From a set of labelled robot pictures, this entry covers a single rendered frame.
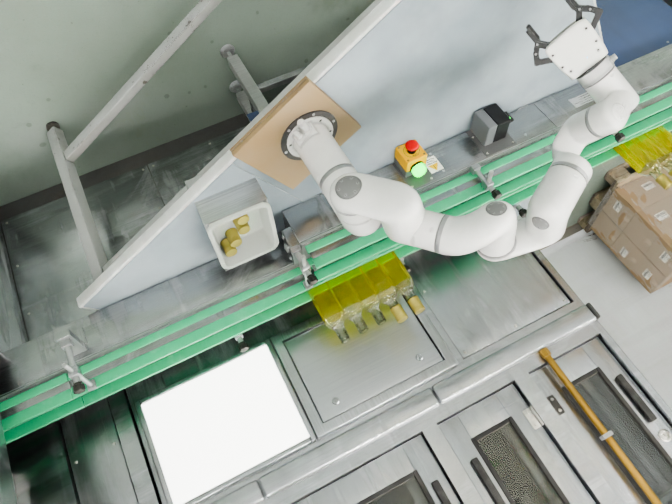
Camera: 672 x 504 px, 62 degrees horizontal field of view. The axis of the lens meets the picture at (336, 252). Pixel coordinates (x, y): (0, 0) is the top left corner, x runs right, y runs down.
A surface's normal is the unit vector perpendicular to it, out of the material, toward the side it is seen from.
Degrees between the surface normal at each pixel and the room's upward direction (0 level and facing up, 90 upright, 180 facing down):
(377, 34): 0
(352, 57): 0
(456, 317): 91
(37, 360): 90
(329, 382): 90
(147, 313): 90
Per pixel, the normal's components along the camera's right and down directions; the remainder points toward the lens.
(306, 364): -0.04, -0.51
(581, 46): -0.33, 0.48
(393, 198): -0.22, -0.34
